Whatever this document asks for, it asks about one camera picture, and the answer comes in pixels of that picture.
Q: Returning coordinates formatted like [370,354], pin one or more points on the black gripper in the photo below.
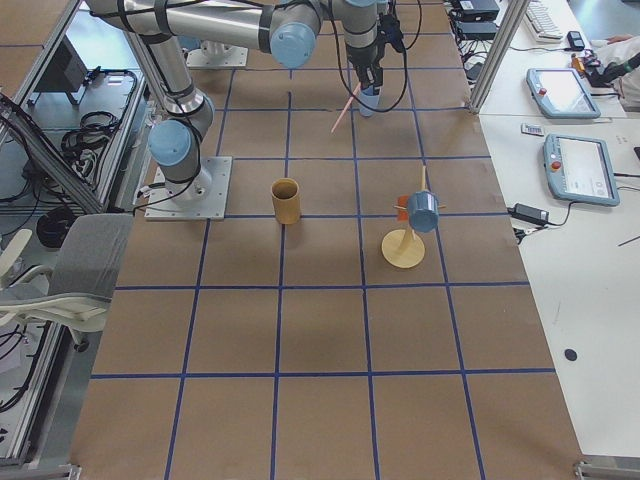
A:
[363,57]

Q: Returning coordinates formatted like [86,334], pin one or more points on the pink chopstick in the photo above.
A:
[353,96]

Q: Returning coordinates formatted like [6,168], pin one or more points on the light blue cup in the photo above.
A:
[369,99]

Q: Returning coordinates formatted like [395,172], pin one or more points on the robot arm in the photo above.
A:
[171,37]
[207,48]

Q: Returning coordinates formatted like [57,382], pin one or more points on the orange mug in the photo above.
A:
[401,208]

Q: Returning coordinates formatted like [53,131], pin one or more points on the blue mug on tree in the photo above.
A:
[423,211]

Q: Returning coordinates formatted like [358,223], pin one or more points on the bamboo cylinder holder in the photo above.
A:
[286,201]

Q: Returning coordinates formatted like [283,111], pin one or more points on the wooden mug tree stand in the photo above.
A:
[403,248]

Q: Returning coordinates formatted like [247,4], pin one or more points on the white keyboard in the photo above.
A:
[540,24]

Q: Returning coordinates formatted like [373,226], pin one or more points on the teach pendant far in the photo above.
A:
[560,94]

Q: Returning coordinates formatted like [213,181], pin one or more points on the teach pendant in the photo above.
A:
[579,169]
[560,94]

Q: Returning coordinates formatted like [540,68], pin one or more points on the black power adapter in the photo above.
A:
[529,214]

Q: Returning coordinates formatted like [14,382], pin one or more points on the teach pendant near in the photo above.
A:
[579,169]

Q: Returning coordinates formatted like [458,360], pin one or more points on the grey office chair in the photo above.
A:
[76,292]

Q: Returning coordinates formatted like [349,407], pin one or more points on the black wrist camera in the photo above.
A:
[389,27]

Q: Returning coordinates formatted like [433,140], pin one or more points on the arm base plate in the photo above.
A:
[237,59]
[205,198]

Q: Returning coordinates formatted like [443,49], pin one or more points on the aluminium frame post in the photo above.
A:
[512,17]

